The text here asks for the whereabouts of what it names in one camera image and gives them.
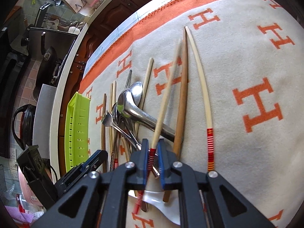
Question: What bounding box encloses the pale chopstick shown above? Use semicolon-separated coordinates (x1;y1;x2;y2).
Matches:
134;57;155;138

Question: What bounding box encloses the short dark wooden chopstick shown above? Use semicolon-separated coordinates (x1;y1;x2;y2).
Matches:
101;93;107;173

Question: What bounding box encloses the wooden cutting board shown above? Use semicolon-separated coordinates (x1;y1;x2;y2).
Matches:
62;0;87;13

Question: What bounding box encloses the steel fork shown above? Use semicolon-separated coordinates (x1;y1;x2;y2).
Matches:
102;111;133;146

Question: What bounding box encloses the steel chopstick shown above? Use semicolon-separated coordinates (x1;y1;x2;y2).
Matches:
125;70;132;89

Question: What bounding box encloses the orange and cream H blanket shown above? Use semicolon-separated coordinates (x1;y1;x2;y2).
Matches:
79;0;303;227

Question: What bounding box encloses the small steel spoon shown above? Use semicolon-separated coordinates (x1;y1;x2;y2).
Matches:
130;81;143;106

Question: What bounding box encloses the cream chopstick red striped end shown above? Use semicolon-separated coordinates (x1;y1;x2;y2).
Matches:
132;39;182;215

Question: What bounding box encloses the cream chopstick red band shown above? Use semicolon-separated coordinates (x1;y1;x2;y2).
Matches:
112;81;117;170

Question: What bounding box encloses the steel spoon gold handle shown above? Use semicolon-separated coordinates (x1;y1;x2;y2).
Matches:
111;103;161;179

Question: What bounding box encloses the white ceramic soup spoon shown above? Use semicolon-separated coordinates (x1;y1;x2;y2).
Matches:
128;189;181;226

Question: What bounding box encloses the light wooden chopstick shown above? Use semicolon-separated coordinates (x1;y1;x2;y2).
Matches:
109;83;113;155

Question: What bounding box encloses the large steel spoon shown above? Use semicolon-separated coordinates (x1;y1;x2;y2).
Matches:
117;89;175;142

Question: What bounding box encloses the long brown wooden chopstick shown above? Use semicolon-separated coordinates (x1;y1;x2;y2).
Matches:
162;27;189;203

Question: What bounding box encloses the green plastic utensil tray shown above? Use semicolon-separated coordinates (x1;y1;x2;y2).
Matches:
64;92;90;172

